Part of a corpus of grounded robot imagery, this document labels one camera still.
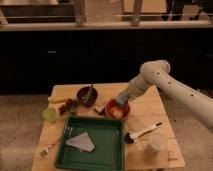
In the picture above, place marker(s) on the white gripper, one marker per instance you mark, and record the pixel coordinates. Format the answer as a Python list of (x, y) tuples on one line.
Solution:
[(137, 87)]

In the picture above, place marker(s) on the blue sponge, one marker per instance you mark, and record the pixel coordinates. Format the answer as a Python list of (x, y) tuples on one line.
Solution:
[(122, 98)]

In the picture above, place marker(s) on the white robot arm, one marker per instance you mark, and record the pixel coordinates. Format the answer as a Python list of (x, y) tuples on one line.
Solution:
[(157, 73)]

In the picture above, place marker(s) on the green plastic tray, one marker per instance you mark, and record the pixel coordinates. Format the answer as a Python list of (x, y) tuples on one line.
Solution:
[(106, 135)]

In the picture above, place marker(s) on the orange bowl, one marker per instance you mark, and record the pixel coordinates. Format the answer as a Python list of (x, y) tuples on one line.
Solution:
[(112, 104)]

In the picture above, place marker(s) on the orange ball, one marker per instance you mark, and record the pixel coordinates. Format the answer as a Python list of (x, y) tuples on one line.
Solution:
[(117, 113)]

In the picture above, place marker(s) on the wooden block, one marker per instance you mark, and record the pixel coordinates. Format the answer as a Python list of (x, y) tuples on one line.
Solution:
[(99, 109)]

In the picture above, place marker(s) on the dark brown bowl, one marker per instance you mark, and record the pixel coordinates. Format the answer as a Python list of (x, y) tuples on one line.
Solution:
[(82, 92)]

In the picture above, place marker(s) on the black white brush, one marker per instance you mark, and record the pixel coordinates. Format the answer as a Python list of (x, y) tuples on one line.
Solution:
[(130, 137)]

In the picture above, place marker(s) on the green utensil in bowl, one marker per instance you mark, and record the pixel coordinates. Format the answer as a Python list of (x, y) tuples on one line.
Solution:
[(87, 96)]

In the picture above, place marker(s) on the wooden table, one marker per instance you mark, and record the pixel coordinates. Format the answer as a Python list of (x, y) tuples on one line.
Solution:
[(145, 111)]

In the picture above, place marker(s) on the dark toy figure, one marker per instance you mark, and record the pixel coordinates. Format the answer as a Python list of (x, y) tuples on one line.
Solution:
[(69, 107)]

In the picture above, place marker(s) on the grey cloth piece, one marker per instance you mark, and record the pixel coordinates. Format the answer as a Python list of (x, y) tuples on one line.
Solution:
[(81, 142)]

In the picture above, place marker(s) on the yellow banana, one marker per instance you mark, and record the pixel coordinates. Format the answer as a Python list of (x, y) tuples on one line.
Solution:
[(54, 100)]

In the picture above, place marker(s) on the green cup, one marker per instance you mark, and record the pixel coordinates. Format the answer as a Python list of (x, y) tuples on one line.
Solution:
[(50, 114)]

